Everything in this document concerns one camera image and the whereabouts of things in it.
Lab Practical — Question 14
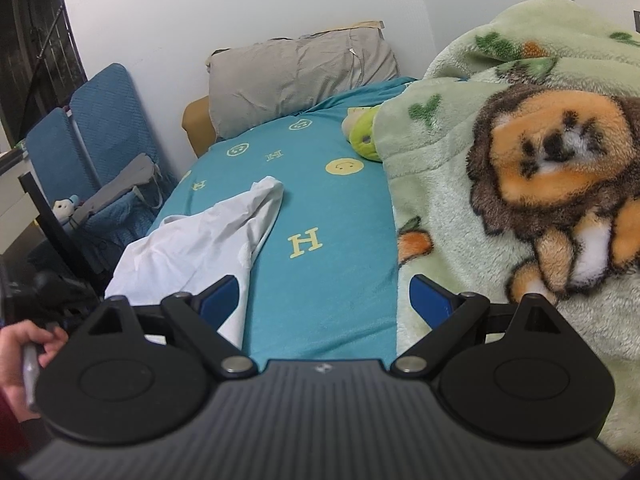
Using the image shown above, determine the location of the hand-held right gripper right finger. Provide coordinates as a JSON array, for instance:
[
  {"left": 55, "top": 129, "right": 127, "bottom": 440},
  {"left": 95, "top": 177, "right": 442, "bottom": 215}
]
[{"left": 390, "top": 274, "right": 568, "bottom": 378}]

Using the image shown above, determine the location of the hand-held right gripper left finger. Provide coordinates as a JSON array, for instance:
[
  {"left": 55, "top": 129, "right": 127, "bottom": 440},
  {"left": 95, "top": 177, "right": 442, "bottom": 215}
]
[{"left": 75, "top": 275, "right": 258, "bottom": 376}]

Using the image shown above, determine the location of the white t-shirt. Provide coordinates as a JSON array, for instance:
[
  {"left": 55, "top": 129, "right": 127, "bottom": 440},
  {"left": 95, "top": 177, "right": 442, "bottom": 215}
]
[{"left": 104, "top": 175, "right": 286, "bottom": 351}]

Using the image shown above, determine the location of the person's left forearm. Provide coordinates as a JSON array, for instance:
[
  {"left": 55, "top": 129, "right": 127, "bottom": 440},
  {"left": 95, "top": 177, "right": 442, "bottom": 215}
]
[{"left": 0, "top": 390, "right": 36, "bottom": 463}]

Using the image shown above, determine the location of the person's left hand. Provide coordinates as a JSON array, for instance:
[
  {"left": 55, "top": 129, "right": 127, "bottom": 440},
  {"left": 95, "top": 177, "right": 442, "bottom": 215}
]
[{"left": 0, "top": 321, "right": 68, "bottom": 421}]

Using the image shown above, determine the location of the small white plush toy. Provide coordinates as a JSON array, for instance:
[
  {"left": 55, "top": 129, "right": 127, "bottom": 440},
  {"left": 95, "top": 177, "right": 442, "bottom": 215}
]
[{"left": 52, "top": 195, "right": 83, "bottom": 226}]

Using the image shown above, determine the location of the white table with black legs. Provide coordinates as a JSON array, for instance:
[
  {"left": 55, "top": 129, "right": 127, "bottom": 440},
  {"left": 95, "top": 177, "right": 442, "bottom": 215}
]
[{"left": 0, "top": 140, "right": 108, "bottom": 286}]

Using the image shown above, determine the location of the green lion printed blanket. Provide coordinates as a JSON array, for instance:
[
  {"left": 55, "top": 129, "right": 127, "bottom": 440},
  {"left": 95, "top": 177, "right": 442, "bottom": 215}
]
[{"left": 372, "top": 0, "right": 640, "bottom": 461}]

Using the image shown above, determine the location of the grey folded cloth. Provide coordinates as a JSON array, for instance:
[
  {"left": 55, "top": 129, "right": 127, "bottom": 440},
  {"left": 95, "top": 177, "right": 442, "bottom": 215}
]
[{"left": 70, "top": 152, "right": 163, "bottom": 228}]

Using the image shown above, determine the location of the bed with teal printed sheet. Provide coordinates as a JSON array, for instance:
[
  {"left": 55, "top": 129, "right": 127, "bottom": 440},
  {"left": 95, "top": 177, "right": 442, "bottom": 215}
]
[{"left": 145, "top": 77, "right": 418, "bottom": 361}]

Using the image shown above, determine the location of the green plush toy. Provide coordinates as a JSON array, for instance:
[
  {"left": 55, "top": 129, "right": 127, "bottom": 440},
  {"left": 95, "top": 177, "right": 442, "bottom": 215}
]
[{"left": 341, "top": 106, "right": 383, "bottom": 163}]

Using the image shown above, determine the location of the tan bed headboard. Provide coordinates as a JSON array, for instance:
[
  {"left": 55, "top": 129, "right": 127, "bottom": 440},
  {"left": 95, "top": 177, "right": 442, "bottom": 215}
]
[{"left": 181, "top": 96, "right": 218, "bottom": 158}]

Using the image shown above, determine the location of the tall blue covered chair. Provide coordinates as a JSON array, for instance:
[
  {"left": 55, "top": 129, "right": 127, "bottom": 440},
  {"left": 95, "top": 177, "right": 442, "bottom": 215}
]
[{"left": 69, "top": 62, "right": 181, "bottom": 261}]

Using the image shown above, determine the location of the grey pillow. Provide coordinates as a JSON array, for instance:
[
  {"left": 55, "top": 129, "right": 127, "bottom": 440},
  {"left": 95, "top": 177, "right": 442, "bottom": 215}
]
[{"left": 206, "top": 24, "right": 401, "bottom": 141}]

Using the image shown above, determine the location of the dark window grille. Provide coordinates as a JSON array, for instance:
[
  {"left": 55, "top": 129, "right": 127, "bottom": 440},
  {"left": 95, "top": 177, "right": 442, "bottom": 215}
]
[{"left": 0, "top": 0, "right": 88, "bottom": 143}]

